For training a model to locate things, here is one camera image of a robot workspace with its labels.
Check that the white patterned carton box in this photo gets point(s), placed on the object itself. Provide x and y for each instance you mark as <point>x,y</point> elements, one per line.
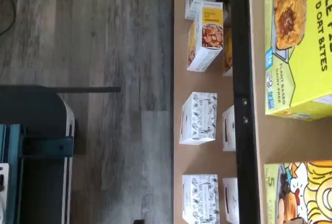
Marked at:
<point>201,200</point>
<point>199,117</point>
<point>230,203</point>
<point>229,130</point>

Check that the small dark object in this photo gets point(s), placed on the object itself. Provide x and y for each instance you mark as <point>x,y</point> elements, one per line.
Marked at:
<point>139,222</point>

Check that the yellow Bobo's peanut butter box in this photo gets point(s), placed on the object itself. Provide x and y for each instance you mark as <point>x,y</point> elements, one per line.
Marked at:
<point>298,195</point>

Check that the yellow banana nut carton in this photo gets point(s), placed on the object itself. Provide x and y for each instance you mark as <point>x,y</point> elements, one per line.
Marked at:
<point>211,32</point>
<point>228,55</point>

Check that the blue metal frame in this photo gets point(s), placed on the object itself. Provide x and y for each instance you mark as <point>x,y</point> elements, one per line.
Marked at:
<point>46,146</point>

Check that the dark rounded table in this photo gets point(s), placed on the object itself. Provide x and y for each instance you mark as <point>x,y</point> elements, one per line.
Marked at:
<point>44,110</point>

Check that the black metal shelf rack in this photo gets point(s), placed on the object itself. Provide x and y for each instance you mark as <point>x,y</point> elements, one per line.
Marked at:
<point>243,53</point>

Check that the green Bobo's apple pie box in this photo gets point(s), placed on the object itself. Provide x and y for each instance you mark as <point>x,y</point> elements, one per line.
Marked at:
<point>298,53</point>

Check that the white plastic device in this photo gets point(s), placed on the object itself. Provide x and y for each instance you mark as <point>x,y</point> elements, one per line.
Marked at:
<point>3,182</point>

